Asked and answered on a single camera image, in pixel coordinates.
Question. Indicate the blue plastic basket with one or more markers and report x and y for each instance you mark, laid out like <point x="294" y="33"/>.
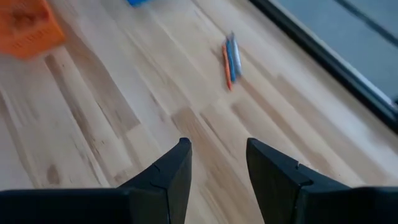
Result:
<point x="136" y="2"/>

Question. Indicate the orange plastic basket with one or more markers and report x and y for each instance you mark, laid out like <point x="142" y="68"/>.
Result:
<point x="28" y="31"/>

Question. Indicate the orange crayon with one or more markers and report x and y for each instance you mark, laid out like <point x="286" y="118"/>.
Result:
<point x="227" y="67"/>

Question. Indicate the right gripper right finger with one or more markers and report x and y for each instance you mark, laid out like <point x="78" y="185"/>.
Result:
<point x="280" y="186"/>

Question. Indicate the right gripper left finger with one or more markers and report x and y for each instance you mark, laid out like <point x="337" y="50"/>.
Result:
<point x="149" y="199"/>

